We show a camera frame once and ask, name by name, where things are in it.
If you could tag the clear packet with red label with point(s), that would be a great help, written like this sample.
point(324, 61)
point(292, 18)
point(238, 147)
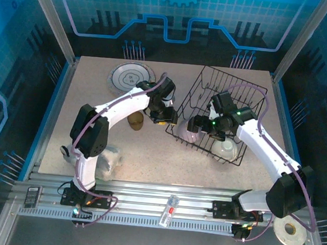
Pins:
point(168, 211)

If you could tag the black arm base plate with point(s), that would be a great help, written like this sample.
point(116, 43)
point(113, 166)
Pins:
point(104, 196)
point(220, 210)

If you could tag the grey tape roll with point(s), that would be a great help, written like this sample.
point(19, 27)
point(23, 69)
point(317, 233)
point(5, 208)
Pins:
point(279, 236)

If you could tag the small black flat device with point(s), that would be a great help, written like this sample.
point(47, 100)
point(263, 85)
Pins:
point(32, 197)

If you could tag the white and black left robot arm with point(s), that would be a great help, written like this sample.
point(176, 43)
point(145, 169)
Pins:
point(119, 107)

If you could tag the crumpled white plastic bag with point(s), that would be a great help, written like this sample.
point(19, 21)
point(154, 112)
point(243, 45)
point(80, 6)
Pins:
point(109, 158)

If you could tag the aluminium frame post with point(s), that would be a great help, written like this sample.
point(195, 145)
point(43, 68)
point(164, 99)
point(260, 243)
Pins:
point(301, 40)
point(53, 18)

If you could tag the brown translucent cup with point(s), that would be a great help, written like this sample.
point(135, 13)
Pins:
point(136, 121)

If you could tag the colourful patterned plate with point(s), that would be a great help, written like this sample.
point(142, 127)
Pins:
point(127, 77)

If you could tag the black connector block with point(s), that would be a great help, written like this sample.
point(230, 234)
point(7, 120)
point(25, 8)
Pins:
point(82, 214)
point(241, 232)

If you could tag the white bowl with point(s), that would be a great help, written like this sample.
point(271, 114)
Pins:
point(224, 150)

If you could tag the aluminium rail beam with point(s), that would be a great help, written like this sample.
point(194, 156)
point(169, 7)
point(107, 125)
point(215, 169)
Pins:
point(145, 195)

